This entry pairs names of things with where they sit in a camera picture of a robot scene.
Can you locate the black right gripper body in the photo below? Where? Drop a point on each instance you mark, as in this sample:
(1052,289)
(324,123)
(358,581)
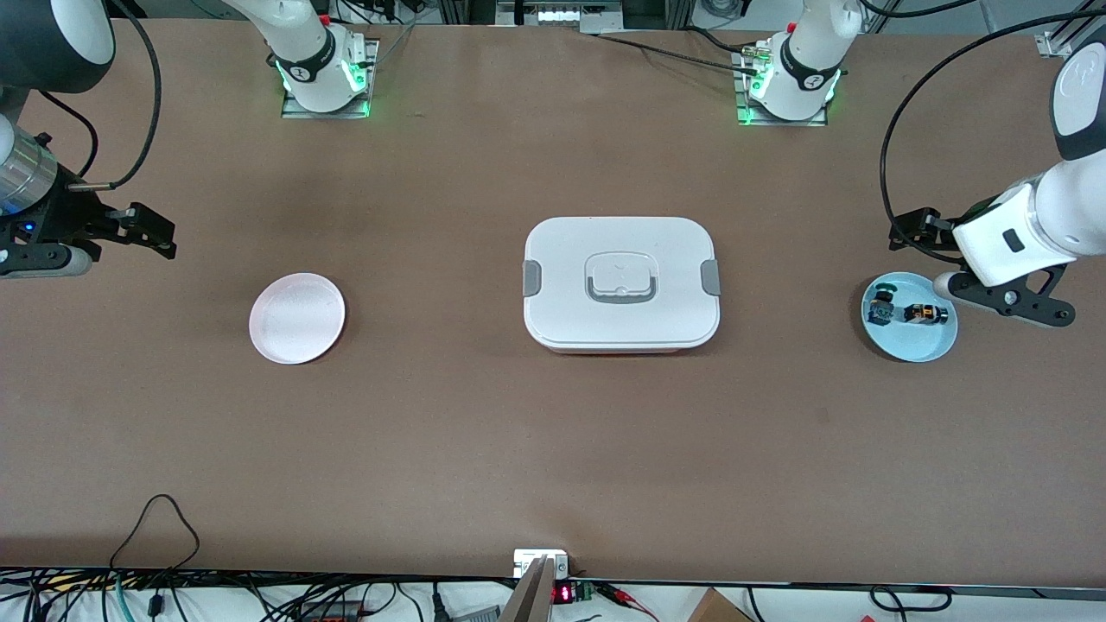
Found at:
(60,222)

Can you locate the orange black push-button switch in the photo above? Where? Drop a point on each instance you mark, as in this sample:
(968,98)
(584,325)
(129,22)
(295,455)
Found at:
(924,314)

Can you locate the white lunch box grey clips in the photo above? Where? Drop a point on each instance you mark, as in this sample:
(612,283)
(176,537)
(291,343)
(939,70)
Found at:
(562,294)

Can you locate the brown cardboard box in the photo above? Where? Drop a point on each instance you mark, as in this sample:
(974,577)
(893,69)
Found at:
(717,609)

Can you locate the light blue round plate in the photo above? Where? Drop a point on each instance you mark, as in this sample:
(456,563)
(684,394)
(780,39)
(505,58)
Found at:
(916,341)

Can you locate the pink round plate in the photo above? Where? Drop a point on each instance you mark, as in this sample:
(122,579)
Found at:
(294,320)

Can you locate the aluminium profile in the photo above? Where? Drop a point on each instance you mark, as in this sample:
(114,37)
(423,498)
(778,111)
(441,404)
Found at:
(1058,41)

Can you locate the black power plug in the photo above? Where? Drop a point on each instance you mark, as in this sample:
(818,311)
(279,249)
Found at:
(441,609)

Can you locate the red clip lead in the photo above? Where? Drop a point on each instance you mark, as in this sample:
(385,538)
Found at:
(622,596)

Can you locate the grey power adapter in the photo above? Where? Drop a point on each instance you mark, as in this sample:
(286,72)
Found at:
(475,615)

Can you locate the grey metal bar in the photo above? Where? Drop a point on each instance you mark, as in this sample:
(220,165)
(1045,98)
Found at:
(531,600)

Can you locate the red digit display module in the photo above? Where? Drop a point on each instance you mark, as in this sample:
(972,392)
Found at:
(563,593)

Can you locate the blue switch with green button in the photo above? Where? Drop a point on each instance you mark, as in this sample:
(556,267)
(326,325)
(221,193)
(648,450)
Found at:
(881,307)

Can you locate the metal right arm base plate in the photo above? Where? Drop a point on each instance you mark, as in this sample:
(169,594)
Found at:
(294,112)

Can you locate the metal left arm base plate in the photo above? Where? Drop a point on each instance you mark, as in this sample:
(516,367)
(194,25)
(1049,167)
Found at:
(747,119)

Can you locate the aluminium frame with white label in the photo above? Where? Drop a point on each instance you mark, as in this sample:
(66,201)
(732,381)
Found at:
(562,15)

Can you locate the small white mount block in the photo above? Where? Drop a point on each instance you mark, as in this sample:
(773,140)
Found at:
(527,557)

